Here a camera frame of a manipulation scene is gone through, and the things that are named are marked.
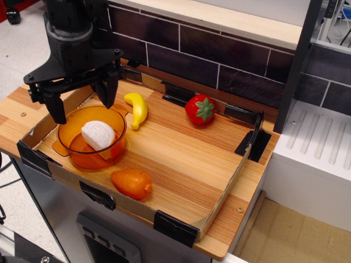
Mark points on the dark grey right post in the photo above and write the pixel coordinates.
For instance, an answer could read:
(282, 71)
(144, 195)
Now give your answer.
(298, 60)

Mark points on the yellow toy banana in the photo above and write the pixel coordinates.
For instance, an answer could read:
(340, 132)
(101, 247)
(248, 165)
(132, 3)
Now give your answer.
(140, 109)

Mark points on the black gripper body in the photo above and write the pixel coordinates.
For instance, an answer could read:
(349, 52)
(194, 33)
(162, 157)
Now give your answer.
(73, 63)

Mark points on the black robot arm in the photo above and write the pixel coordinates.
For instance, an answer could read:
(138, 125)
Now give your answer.
(74, 16)

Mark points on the orange toy carrot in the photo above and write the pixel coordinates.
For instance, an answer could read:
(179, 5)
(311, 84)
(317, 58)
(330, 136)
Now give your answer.
(133, 183)

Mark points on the white and orange toy sushi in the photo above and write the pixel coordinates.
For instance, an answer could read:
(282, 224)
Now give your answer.
(100, 136)

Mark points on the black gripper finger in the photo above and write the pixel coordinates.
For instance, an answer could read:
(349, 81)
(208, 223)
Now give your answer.
(55, 107)
(106, 88)

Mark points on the white toy sink drainboard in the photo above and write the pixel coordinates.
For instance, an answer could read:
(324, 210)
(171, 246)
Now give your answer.
(309, 171)

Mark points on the orange transparent plastic pot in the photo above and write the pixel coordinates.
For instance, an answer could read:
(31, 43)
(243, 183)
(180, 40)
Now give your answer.
(70, 142)

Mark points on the cardboard fence with black tape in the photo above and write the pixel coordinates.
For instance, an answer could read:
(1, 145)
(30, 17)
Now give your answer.
(198, 174)

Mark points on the red toy strawberry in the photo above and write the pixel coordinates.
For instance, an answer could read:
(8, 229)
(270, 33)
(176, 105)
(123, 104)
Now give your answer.
(200, 109)

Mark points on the black caster wheel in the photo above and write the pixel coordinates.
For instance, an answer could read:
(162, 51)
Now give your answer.
(13, 16)

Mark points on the grey oven control panel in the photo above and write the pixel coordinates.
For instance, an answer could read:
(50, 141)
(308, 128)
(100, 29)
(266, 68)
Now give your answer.
(104, 245)

